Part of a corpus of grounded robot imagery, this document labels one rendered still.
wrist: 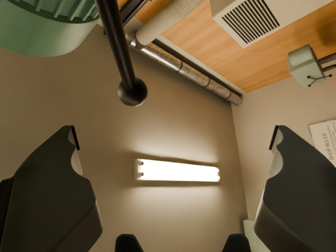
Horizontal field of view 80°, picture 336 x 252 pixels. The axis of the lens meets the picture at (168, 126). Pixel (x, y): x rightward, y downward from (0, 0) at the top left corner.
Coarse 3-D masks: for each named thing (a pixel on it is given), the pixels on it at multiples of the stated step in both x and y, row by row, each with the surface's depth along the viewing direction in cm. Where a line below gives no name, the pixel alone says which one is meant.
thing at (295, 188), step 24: (288, 144) 10; (288, 168) 8; (312, 168) 8; (264, 192) 7; (288, 192) 7; (312, 192) 7; (264, 216) 7; (288, 216) 6; (312, 216) 6; (264, 240) 7; (288, 240) 6; (312, 240) 6
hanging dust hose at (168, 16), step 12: (180, 0) 154; (192, 0) 150; (204, 0) 152; (168, 12) 163; (180, 12) 160; (144, 24) 183; (156, 24) 173; (168, 24) 171; (144, 36) 185; (156, 36) 186
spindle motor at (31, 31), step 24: (0, 0) 19; (24, 0) 19; (48, 0) 19; (72, 0) 20; (0, 24) 21; (24, 24) 21; (48, 24) 22; (72, 24) 23; (24, 48) 25; (48, 48) 26; (72, 48) 29
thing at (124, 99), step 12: (96, 0) 12; (108, 0) 12; (108, 12) 13; (108, 24) 14; (120, 24) 14; (108, 36) 15; (120, 36) 15; (120, 48) 16; (120, 60) 17; (120, 72) 19; (132, 72) 20; (120, 84) 22; (132, 84) 21; (144, 84) 23; (120, 96) 23; (132, 96) 22; (144, 96) 23
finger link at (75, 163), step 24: (48, 144) 10; (72, 144) 10; (24, 168) 8; (48, 168) 8; (72, 168) 8; (24, 192) 7; (48, 192) 7; (72, 192) 7; (24, 216) 6; (48, 216) 6; (72, 216) 6; (96, 216) 7; (24, 240) 6; (48, 240) 6; (72, 240) 6; (96, 240) 7
